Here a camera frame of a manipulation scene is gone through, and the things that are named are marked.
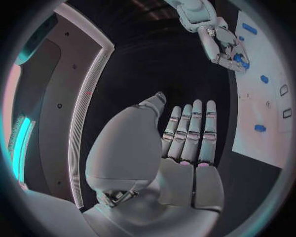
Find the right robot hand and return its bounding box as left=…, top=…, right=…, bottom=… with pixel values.
left=197, top=25, right=251, bottom=74

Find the large blue cylinder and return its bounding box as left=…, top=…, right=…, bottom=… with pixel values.
left=242, top=23, right=258, bottom=35

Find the glowing light bar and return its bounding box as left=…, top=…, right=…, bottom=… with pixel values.
left=12, top=116, right=32, bottom=183

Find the blue gear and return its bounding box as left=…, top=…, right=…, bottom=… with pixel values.
left=233, top=53, right=250, bottom=70

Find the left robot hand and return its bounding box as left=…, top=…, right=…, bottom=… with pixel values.
left=81, top=91, right=225, bottom=237

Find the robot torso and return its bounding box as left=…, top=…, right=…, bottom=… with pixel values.
left=8, top=3, right=115, bottom=208

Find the white task board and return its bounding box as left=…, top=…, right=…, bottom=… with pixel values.
left=231, top=10, right=294, bottom=168

